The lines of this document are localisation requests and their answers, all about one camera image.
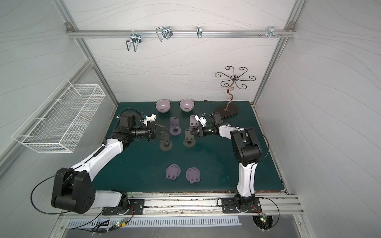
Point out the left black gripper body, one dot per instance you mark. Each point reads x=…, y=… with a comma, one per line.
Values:
x=152, y=131

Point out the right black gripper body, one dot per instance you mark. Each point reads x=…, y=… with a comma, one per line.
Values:
x=197, y=131

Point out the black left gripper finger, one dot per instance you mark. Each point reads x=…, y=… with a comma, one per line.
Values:
x=160, y=128
x=161, y=135

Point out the purple phone stand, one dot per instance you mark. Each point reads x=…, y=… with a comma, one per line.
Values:
x=172, y=172
x=194, y=123
x=175, y=129
x=193, y=175

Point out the dark grey phone stand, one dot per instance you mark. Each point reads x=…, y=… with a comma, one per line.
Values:
x=166, y=143
x=189, y=140

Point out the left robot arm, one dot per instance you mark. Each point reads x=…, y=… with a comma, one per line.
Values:
x=73, y=188

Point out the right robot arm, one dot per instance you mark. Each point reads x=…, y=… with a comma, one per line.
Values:
x=247, y=152

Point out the left lilac ceramic bowl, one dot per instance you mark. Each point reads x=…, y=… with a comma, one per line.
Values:
x=163, y=106

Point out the lilac ceramic bowl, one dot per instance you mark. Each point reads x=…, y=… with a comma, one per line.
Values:
x=187, y=105
x=163, y=106

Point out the brown metal jewelry tree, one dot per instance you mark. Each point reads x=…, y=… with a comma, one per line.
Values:
x=233, y=81

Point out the right lilac ceramic bowl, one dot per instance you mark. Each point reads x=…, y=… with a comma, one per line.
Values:
x=187, y=105

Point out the left metal hook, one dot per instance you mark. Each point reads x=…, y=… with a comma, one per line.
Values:
x=133, y=42

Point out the metal hook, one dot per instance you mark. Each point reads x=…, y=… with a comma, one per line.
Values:
x=133, y=42
x=164, y=32
x=199, y=32
x=271, y=33

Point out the white vent strip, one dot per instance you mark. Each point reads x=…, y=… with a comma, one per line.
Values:
x=152, y=222

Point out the right metal hook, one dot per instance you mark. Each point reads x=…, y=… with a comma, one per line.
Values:
x=271, y=33

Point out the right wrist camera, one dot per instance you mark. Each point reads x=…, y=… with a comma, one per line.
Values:
x=201, y=120

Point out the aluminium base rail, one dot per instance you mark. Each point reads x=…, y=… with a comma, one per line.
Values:
x=205, y=203

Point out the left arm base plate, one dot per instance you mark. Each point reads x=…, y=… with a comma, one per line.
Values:
x=127, y=207

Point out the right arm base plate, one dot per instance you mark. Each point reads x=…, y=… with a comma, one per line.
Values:
x=234, y=205

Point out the white wire basket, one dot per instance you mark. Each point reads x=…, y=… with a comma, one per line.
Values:
x=57, y=126

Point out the horizontal aluminium rail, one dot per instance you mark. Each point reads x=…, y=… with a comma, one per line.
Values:
x=177, y=34

